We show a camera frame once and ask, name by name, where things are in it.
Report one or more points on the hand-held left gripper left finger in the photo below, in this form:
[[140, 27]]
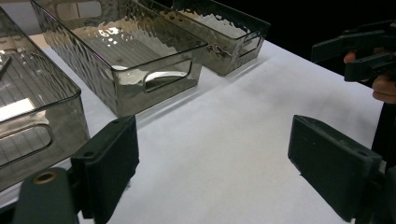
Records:
[[109, 168]]

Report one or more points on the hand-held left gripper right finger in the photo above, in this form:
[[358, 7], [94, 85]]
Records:
[[330, 161]]

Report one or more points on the transparent grey plastic bin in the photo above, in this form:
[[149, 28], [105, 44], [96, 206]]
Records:
[[31, 130], [124, 49], [224, 62]]

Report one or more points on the white ceramic spoon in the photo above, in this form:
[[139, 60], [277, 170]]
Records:
[[168, 76]]

